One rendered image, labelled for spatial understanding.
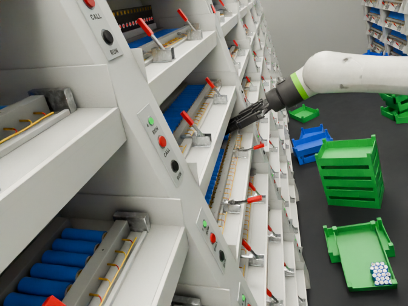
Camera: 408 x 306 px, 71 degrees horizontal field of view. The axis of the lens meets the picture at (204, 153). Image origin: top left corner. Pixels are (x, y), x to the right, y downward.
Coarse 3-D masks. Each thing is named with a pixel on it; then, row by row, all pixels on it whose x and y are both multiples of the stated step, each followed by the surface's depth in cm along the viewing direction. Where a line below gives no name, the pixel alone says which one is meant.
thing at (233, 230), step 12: (240, 132) 109; (252, 132) 108; (228, 144) 102; (240, 144) 101; (252, 144) 102; (240, 168) 88; (240, 180) 82; (228, 192) 78; (240, 192) 77; (228, 216) 69; (240, 216) 69; (228, 228) 66; (240, 228) 66; (228, 240) 63; (240, 240) 65; (240, 252) 65
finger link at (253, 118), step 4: (256, 112) 92; (260, 112) 90; (248, 116) 94; (252, 116) 92; (256, 116) 92; (264, 116) 91; (240, 120) 95; (244, 120) 94; (248, 120) 93; (252, 120) 93; (256, 120) 93; (240, 124) 95; (244, 124) 95; (248, 124) 94; (240, 128) 96
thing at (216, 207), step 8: (232, 136) 102; (232, 144) 96; (232, 152) 92; (224, 168) 84; (232, 168) 86; (224, 176) 80; (232, 176) 83; (224, 184) 77; (232, 184) 79; (216, 192) 74; (224, 192) 76; (216, 200) 71; (216, 208) 69; (216, 216) 66; (224, 224) 66
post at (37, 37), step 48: (0, 0) 31; (48, 0) 30; (0, 48) 33; (48, 48) 32; (96, 48) 33; (144, 96) 40; (144, 144) 37; (96, 192) 42; (144, 192) 40; (192, 192) 47; (192, 240) 43
